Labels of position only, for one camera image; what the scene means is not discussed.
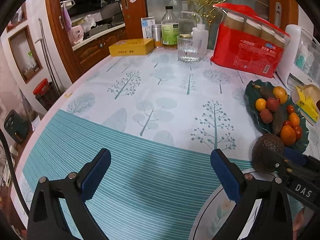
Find dark brown avocado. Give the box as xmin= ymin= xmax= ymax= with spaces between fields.
xmin=252 ymin=133 xmax=285 ymax=173

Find red plastic basin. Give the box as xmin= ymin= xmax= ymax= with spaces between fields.
xmin=33 ymin=78 xmax=50 ymax=96

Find white floral round plate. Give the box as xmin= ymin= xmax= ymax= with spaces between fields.
xmin=188 ymin=168 xmax=277 ymax=240

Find small white carton box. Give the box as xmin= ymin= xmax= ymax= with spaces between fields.
xmin=140 ymin=17 xmax=156 ymax=38

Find red paper cup package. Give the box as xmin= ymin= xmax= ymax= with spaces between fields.
xmin=211 ymin=2 xmax=290 ymax=77

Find green label glass bottle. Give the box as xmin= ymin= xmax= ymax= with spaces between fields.
xmin=161 ymin=5 xmax=179 ymax=50

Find person's right hand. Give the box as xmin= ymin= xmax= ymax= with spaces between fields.
xmin=292 ymin=207 xmax=305 ymax=240

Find small yellow kumquat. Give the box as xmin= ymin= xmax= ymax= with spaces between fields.
xmin=255 ymin=98 xmax=266 ymax=112

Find overripe brown banana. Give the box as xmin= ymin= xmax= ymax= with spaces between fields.
xmin=252 ymin=83 xmax=282 ymax=134

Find red cherry tomato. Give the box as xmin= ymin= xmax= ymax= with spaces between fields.
xmin=293 ymin=126 xmax=303 ymax=141
xmin=283 ymin=120 xmax=292 ymax=127
xmin=286 ymin=105 xmax=295 ymax=114

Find large yellow orange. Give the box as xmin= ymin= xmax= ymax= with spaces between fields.
xmin=273 ymin=86 xmax=288 ymax=105

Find small orange mandarin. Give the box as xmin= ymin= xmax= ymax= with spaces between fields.
xmin=288 ymin=112 xmax=300 ymax=127

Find red lychee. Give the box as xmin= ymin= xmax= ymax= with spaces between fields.
xmin=259 ymin=109 xmax=273 ymax=124
xmin=266 ymin=98 xmax=280 ymax=113

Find white squeeze bottle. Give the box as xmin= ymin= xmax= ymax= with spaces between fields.
xmin=181 ymin=11 xmax=209 ymax=57

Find dark green floor heater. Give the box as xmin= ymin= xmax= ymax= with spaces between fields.
xmin=4 ymin=109 xmax=29 ymax=144

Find yellow tissue pack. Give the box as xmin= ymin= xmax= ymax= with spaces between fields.
xmin=291 ymin=85 xmax=319 ymax=125

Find tree pattern tablecloth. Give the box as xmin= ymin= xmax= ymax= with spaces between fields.
xmin=10 ymin=47 xmax=320 ymax=240

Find yellow flat box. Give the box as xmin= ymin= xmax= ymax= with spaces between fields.
xmin=108 ymin=38 xmax=155 ymax=56

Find small metal tin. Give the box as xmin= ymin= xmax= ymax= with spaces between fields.
xmin=152 ymin=24 xmax=162 ymax=48

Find clear ribbed glass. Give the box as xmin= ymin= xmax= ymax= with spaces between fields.
xmin=177 ymin=34 xmax=200 ymax=63

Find white cosmetics storage box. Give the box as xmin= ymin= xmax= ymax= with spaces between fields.
xmin=276 ymin=24 xmax=319 ymax=90

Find black cable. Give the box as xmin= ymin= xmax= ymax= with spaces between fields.
xmin=0 ymin=128 xmax=30 ymax=217

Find pink appliance on counter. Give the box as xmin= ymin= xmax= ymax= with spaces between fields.
xmin=68 ymin=25 xmax=84 ymax=46

